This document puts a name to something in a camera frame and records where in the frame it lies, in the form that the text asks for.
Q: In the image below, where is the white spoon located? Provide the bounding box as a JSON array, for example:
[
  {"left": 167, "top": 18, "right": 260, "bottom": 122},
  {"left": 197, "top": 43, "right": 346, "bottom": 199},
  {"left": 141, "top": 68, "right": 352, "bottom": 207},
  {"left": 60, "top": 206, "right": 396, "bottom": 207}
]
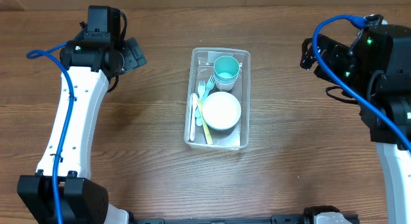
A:
[{"left": 189, "top": 92, "right": 198, "bottom": 142}]

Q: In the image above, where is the pale blue fork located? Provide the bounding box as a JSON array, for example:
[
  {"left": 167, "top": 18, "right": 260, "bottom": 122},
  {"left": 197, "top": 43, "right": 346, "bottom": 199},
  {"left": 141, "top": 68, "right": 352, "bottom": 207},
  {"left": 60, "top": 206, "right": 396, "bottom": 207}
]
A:
[
  {"left": 201, "top": 75, "right": 215, "bottom": 101},
  {"left": 195, "top": 80, "right": 206, "bottom": 126}
]

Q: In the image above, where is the pink cup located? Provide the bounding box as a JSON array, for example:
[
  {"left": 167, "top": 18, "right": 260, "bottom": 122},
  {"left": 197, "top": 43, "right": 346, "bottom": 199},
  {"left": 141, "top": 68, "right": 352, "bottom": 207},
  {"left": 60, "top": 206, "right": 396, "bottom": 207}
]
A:
[{"left": 216, "top": 82, "right": 235, "bottom": 92}]

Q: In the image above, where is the green cup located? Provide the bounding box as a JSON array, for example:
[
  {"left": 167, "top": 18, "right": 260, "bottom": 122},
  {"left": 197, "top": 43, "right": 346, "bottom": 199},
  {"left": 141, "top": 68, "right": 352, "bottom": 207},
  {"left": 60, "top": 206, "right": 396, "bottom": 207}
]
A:
[{"left": 214, "top": 56, "right": 240, "bottom": 81}]

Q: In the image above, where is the light blue bowl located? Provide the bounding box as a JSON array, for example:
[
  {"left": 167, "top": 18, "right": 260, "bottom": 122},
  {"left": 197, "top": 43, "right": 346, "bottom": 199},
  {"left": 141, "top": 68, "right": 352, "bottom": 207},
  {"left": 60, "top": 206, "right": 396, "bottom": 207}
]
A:
[{"left": 208, "top": 124, "right": 237, "bottom": 131}]

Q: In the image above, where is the blue cup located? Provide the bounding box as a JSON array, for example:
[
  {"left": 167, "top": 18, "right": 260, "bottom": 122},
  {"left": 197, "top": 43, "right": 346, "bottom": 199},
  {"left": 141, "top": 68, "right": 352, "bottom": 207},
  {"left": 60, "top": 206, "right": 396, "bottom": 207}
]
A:
[{"left": 214, "top": 75, "right": 238, "bottom": 85}]

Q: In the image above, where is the white bowl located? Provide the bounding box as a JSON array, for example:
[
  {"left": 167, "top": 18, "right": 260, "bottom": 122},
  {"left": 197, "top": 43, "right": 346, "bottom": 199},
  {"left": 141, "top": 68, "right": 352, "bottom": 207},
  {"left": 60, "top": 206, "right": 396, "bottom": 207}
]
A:
[{"left": 202, "top": 92, "right": 241, "bottom": 127}]

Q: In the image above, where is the yellow fork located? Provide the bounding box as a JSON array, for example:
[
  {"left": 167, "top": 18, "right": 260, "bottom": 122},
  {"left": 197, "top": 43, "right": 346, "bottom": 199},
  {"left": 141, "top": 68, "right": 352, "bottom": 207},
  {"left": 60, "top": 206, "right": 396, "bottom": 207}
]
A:
[{"left": 197, "top": 99, "right": 213, "bottom": 144}]

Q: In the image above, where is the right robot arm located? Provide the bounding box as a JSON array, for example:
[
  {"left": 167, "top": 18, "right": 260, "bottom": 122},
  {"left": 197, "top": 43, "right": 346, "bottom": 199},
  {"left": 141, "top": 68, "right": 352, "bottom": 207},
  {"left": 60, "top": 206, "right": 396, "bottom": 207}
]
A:
[{"left": 317, "top": 24, "right": 410, "bottom": 223}]

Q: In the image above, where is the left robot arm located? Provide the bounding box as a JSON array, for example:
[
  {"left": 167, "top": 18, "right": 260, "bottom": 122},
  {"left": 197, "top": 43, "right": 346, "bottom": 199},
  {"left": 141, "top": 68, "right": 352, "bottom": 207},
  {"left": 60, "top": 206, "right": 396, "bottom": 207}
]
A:
[{"left": 17, "top": 38, "right": 147, "bottom": 223}]

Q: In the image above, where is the clear plastic container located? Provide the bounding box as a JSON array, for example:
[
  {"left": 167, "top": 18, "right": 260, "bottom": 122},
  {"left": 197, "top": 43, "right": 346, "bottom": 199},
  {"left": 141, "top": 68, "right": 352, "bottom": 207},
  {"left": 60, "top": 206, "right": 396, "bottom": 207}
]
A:
[{"left": 184, "top": 47, "right": 251, "bottom": 150}]

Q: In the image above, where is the right blue cable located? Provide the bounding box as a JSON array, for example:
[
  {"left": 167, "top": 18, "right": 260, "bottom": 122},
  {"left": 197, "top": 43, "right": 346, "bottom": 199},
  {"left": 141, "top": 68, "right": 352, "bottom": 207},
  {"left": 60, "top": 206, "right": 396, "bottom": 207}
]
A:
[{"left": 311, "top": 14, "right": 411, "bottom": 153}]

